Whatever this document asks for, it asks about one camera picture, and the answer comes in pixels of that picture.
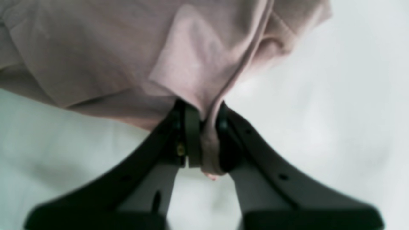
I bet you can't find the pink t-shirt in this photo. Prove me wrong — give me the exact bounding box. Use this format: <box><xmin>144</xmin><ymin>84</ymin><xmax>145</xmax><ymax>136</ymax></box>
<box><xmin>1</xmin><ymin>0</ymin><xmax>332</xmax><ymax>178</ymax></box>

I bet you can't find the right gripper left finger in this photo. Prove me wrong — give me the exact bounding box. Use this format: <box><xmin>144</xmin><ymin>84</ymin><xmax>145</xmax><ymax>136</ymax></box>
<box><xmin>24</xmin><ymin>101</ymin><xmax>201</xmax><ymax>230</ymax></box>

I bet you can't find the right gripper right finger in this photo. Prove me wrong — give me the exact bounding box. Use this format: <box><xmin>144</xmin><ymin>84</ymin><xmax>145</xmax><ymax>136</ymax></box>
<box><xmin>216</xmin><ymin>103</ymin><xmax>384</xmax><ymax>230</ymax></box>

